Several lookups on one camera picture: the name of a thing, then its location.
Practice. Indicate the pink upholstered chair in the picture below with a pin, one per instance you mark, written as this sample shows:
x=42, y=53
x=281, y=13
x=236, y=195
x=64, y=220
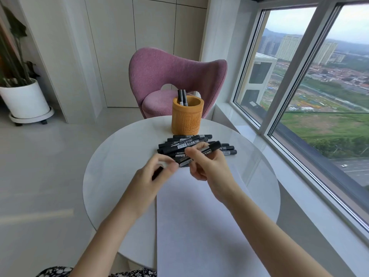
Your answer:
x=161, y=72

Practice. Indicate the white window frame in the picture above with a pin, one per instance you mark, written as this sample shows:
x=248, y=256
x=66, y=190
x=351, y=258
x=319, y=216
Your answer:
x=284, y=92

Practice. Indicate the person's left forearm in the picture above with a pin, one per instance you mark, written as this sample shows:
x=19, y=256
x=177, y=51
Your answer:
x=115, y=236

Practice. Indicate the person's right forearm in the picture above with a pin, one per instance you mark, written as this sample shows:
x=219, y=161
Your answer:
x=268, y=239

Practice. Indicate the person's left hand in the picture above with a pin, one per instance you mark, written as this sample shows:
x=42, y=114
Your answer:
x=144, y=184

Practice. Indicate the black labelled marker pen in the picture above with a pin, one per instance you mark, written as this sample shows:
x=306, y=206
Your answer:
x=181, y=162

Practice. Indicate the green potted plant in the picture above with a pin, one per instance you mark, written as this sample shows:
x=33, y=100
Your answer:
x=14, y=48

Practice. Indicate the white round plant pot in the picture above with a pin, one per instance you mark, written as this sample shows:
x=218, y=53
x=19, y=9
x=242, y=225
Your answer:
x=24, y=99

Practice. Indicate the person's left thumb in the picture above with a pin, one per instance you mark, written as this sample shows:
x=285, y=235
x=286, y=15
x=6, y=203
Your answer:
x=170, y=168

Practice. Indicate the white paper sheet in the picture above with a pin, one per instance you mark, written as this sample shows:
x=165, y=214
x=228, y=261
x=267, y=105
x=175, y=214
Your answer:
x=196, y=227

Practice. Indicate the beige built-in cabinet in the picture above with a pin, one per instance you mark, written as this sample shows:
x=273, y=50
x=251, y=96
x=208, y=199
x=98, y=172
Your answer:
x=152, y=40

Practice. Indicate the pile of black markers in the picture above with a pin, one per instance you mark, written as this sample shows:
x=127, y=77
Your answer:
x=184, y=141

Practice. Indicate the bamboo pen holder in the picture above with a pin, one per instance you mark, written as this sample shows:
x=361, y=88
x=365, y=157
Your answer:
x=186, y=118

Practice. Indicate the white wheeled pot tray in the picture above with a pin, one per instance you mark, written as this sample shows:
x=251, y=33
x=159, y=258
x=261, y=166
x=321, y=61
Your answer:
x=43, y=118

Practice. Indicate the person's right thumb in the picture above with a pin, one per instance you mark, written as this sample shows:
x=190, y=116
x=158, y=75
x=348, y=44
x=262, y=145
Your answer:
x=193, y=152

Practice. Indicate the person's right hand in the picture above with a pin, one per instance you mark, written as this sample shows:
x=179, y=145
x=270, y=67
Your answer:
x=219, y=175

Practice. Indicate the floral patterned clothing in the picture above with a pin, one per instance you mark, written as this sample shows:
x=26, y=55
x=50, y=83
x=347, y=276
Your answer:
x=57, y=272

